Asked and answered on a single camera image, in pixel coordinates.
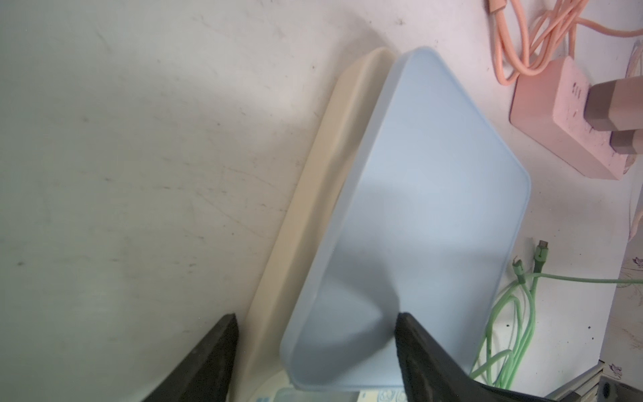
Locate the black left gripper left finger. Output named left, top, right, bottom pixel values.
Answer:
left=145, top=313, right=239, bottom=402

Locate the cream blue front electronic scale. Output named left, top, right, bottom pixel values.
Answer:
left=230, top=48, right=531, bottom=401

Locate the pink charging cable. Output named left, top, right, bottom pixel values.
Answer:
left=485, top=0, right=643, bottom=86

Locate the pink power strip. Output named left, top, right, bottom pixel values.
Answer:
left=509, top=56, right=626, bottom=180

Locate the green charging cable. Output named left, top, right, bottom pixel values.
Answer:
left=469, top=240, right=643, bottom=390

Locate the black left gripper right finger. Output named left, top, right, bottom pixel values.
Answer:
left=395, top=313, right=542, bottom=402

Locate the aluminium mounting rail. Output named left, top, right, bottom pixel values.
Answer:
left=544, top=361, right=643, bottom=402

